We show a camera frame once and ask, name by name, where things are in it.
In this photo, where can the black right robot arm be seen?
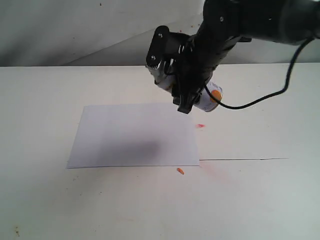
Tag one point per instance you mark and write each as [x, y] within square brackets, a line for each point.
[289, 22]

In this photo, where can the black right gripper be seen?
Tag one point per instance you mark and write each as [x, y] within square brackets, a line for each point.
[195, 59]

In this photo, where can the white paper sheet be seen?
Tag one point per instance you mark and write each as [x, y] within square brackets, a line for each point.
[134, 135]

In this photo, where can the white spray paint can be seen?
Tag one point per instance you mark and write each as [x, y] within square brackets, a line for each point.
[165, 78]

